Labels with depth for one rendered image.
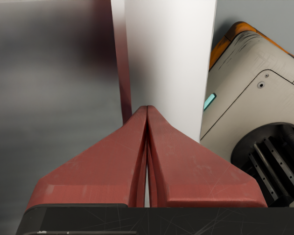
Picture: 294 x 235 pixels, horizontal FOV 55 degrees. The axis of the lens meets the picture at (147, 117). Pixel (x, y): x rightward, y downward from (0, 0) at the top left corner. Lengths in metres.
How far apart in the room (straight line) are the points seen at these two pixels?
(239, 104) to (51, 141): 0.84
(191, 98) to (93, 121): 0.05
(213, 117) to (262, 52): 0.25
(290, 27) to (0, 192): 1.17
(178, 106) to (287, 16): 1.10
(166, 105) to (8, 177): 0.10
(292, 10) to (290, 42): 0.13
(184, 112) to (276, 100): 0.87
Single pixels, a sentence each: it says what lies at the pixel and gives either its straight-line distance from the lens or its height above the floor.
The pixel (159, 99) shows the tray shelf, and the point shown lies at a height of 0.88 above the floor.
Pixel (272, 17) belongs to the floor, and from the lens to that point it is 1.21.
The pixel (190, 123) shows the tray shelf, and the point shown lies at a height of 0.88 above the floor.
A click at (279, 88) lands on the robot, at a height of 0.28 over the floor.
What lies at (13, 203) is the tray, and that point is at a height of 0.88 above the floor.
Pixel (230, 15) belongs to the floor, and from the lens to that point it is 1.13.
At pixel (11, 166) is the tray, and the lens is 0.18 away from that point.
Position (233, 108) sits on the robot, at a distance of 0.97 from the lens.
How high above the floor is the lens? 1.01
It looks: 54 degrees down
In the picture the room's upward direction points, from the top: 169 degrees clockwise
